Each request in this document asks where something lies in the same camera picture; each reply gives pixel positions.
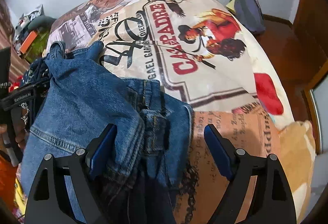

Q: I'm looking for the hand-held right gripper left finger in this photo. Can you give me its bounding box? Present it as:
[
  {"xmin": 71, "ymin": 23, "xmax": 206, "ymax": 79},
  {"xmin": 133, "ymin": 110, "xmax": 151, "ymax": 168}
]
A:
[{"xmin": 24, "ymin": 124, "xmax": 118, "ymax": 224}]

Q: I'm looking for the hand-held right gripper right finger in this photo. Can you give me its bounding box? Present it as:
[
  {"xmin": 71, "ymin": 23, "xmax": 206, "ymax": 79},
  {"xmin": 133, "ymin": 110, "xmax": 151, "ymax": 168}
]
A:
[{"xmin": 204, "ymin": 124, "xmax": 298, "ymax": 224}]

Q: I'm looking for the blue denim jacket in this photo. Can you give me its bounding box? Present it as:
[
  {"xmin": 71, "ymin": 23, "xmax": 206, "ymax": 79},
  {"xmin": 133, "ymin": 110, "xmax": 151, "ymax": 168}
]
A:
[{"xmin": 20, "ymin": 41, "xmax": 194, "ymax": 224}]

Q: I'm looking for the navy patterned cloth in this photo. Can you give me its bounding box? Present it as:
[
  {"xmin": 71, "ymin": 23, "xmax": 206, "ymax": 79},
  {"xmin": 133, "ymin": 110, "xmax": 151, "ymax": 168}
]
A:
[{"xmin": 22, "ymin": 59, "xmax": 52, "ymax": 86}]

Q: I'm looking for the orange box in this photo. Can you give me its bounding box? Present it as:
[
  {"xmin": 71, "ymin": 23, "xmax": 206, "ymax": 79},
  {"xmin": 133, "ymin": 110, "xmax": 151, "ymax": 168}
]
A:
[{"xmin": 19, "ymin": 31, "xmax": 38, "ymax": 55}]

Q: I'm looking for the pile of clutter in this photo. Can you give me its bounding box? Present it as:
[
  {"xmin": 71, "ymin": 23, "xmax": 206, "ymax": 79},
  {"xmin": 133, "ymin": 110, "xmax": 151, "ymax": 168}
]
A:
[{"xmin": 14, "ymin": 5, "xmax": 55, "ymax": 35}]

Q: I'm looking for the beige pillow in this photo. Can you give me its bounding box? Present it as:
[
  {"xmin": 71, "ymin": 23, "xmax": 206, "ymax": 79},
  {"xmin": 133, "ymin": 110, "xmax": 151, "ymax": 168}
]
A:
[{"xmin": 279, "ymin": 120, "xmax": 316, "ymax": 217}]

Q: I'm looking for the person's orange clothing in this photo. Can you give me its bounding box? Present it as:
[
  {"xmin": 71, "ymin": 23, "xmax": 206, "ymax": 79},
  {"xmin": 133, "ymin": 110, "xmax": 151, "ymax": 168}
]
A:
[{"xmin": 0, "ymin": 155, "xmax": 19, "ymax": 210}]

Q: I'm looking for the yellow cloth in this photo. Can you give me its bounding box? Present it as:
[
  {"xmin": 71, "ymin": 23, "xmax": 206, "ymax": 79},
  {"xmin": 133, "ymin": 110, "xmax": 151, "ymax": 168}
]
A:
[{"xmin": 14, "ymin": 178, "xmax": 27, "ymax": 199}]

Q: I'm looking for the printed blanket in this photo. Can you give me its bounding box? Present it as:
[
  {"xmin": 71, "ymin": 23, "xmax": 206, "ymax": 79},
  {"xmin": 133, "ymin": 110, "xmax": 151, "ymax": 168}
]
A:
[{"xmin": 15, "ymin": 0, "xmax": 317, "ymax": 224}]

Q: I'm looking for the framed mirror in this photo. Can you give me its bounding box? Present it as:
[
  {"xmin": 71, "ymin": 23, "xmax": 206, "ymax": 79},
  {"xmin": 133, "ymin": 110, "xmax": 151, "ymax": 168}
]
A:
[{"xmin": 304, "ymin": 82, "xmax": 328, "ymax": 154}]

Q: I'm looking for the grey blue bag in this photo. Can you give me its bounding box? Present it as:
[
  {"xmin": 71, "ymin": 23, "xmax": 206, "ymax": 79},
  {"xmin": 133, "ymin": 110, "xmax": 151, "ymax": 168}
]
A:
[{"xmin": 234, "ymin": 0, "xmax": 265, "ymax": 34}]

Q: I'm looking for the wooden door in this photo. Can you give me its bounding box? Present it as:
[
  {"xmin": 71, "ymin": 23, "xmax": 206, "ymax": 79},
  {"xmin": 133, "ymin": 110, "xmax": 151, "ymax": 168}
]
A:
[{"xmin": 292, "ymin": 0, "xmax": 328, "ymax": 86}]

